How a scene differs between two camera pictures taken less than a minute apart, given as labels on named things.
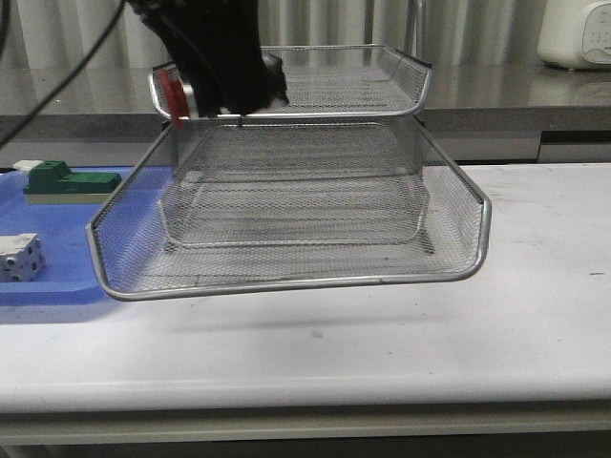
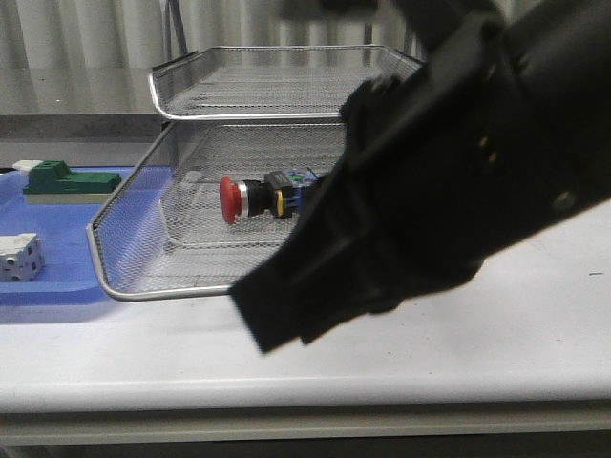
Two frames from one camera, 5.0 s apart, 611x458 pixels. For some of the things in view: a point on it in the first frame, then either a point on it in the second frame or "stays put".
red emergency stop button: x=175 y=96 -> x=281 y=195
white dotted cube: x=21 y=257 stays put
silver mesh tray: x=214 y=208 stays put
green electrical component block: x=52 y=182 stays put
